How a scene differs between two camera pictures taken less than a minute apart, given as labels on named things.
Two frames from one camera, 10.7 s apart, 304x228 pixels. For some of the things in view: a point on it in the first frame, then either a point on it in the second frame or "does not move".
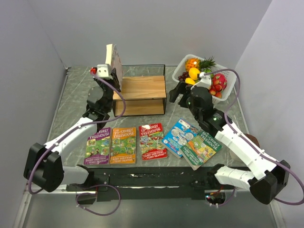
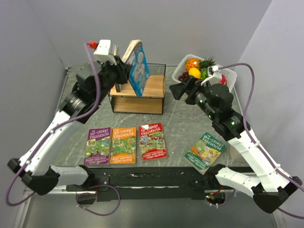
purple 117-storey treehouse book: (98, 147) does not move
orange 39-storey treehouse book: (123, 145) does not move
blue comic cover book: (182, 133) → (139, 71)
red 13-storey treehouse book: (150, 137) does not move
